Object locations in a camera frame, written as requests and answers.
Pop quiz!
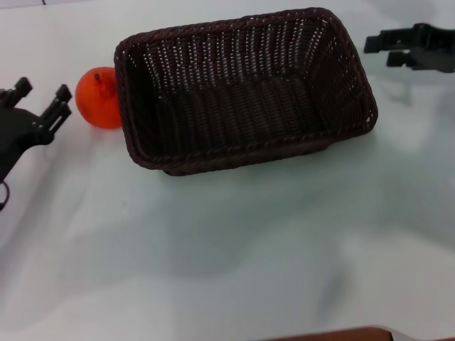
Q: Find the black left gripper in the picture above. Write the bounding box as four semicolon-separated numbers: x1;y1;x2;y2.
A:
0;77;73;181

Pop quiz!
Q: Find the white tablecloth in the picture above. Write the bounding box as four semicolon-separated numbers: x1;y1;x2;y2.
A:
0;0;455;341

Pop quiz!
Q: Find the dark brown woven basket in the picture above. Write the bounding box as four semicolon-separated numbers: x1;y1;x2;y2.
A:
113;6;379;177

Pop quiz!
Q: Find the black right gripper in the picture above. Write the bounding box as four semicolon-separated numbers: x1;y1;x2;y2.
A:
363;22;455;75

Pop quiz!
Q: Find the black cable loop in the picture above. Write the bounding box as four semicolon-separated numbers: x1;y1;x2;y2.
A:
0;180;11;212

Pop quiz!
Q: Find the orange toy fruit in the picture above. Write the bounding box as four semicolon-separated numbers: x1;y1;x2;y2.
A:
75;65;122;129

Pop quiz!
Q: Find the brown board edge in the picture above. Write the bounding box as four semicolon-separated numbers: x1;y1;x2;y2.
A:
273;327;395;341

